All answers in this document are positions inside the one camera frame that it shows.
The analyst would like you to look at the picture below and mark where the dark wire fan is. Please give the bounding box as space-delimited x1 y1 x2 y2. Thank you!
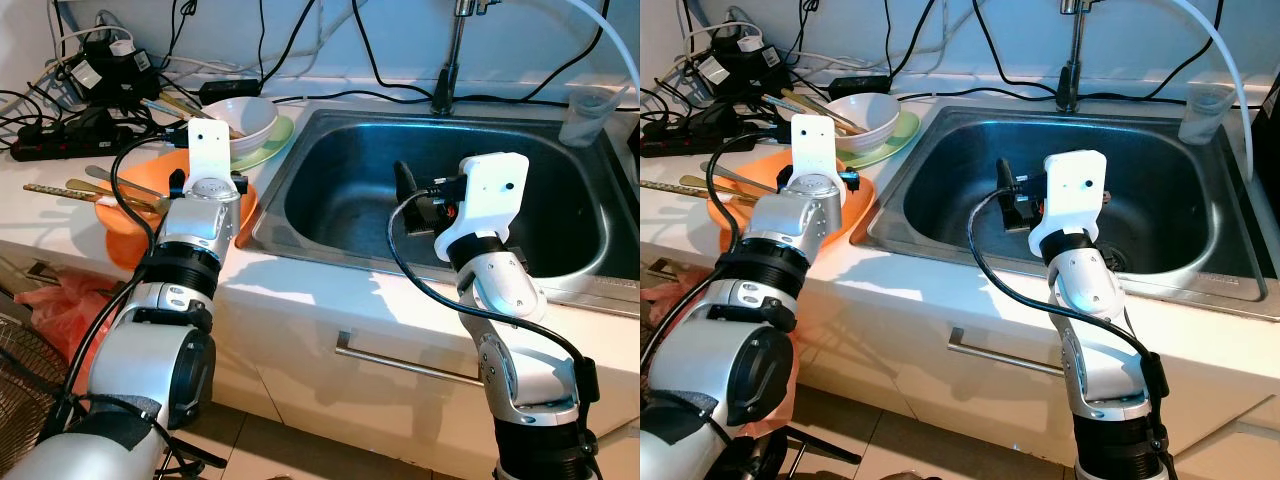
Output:
0 314 74 473

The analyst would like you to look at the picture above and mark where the orange plastic bowl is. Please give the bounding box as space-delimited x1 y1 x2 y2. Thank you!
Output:
712 150 796 206
118 152 193 206

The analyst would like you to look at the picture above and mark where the clear plastic cup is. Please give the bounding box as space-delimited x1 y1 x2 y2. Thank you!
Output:
558 84 614 150
1177 82 1237 147

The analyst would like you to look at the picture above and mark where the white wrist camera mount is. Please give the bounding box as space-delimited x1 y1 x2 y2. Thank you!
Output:
187 117 234 180
433 152 530 264
790 114 837 182
1029 150 1109 257

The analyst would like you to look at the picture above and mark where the white ceramic bowl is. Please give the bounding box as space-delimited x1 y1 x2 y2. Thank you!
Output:
820 91 902 154
195 96 280 157

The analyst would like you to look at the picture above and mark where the stainless steel sink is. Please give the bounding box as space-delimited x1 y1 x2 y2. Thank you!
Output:
250 105 641 322
865 104 1280 322

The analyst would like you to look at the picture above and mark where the light green plate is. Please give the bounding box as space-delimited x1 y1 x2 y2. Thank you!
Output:
225 114 297 172
835 109 922 170

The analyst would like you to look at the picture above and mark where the gold speckled chopstick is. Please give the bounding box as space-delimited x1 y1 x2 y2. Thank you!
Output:
640 179 717 198
22 183 113 202

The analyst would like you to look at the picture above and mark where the black power strip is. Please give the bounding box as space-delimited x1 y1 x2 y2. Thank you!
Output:
10 105 153 164
640 108 777 160

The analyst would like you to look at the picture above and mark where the wooden chopstick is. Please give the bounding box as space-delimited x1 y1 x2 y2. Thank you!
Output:
158 93 241 137
140 97 216 129
762 94 841 127
780 88 861 132

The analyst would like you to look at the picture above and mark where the orange plastic plate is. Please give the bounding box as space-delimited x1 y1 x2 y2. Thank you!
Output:
97 178 260 271
705 170 877 253

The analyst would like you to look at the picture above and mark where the white water hose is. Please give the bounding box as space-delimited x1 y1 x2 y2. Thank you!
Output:
1168 0 1257 183
558 0 641 97

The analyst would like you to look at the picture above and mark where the metal faucet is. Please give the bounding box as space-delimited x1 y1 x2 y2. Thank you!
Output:
431 0 502 114
1056 0 1102 114

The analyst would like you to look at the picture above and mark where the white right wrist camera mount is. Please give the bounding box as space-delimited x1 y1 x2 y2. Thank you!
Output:
1029 150 1109 257
433 152 530 264

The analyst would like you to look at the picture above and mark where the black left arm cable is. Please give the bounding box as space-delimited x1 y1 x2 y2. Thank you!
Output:
55 133 193 441
640 130 797 401

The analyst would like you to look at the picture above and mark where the red plastic bag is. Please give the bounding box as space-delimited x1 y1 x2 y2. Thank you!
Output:
28 274 113 338
640 278 723 333

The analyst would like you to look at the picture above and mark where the flat black power brick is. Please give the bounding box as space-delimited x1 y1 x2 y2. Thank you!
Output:
198 78 264 104
828 74 892 99

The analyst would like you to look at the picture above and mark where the long metal drawer handle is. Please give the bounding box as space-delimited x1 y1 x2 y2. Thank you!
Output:
334 329 487 387
946 326 1067 377

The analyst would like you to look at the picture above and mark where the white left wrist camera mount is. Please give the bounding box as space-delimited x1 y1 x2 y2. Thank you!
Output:
187 117 234 180
790 114 837 182

